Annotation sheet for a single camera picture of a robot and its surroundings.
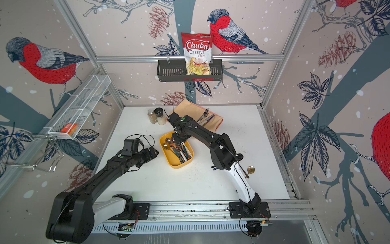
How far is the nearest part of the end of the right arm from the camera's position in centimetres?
68

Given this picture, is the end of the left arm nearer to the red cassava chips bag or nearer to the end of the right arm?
the end of the right arm

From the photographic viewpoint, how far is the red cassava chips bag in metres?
0.83

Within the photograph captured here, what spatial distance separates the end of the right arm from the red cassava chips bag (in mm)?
300
